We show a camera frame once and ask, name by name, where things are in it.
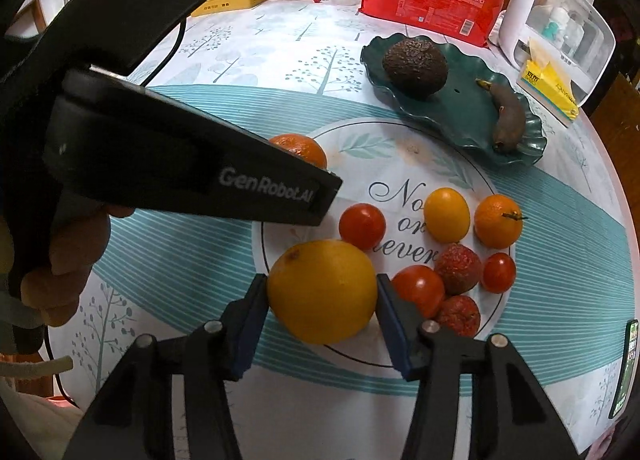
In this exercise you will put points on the red lychee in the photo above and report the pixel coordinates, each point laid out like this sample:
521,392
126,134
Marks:
459,316
457,268

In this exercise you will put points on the yellow tomato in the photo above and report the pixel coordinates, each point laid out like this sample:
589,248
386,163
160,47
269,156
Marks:
446,215

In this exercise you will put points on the large yellow orange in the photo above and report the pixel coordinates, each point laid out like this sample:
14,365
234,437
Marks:
322,290

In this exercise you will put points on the brown wooden panel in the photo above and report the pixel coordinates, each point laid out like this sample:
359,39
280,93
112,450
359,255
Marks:
617,103

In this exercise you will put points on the white clear storage box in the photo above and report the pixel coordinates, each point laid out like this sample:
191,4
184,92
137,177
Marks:
515,15

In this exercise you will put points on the brown overripe banana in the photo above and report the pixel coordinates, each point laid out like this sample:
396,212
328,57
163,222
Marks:
510,118

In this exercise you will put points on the person's left hand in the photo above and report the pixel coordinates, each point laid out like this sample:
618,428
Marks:
80,255

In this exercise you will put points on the small red tomato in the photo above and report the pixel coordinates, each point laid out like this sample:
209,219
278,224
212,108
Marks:
498,272

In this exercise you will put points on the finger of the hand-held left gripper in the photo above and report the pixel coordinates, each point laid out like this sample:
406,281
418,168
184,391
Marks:
125,15

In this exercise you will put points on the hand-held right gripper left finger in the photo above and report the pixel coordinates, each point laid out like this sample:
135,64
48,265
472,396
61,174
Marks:
252,320

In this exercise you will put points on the flat yellow box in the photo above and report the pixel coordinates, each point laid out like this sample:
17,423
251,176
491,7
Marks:
230,0

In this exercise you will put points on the yellow tissue pack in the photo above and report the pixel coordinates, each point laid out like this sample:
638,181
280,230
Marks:
550,85

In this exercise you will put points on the smartphone with lit screen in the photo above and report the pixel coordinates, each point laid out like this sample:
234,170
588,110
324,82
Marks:
624,370

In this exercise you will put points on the dark brown avocado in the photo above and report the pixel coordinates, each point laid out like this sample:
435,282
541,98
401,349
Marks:
415,68

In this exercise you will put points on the dark green wavy plate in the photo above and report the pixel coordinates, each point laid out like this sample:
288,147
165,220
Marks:
450,113

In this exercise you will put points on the stemless orange tangerine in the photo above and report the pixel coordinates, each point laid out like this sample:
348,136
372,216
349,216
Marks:
300,148

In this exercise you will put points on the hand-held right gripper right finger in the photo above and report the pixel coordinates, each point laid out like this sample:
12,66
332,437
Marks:
395,325

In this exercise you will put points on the beige clothing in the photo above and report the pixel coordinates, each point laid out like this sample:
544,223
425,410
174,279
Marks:
30,420

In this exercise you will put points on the orange tangerine with stem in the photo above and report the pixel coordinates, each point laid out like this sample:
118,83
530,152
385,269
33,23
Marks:
497,222

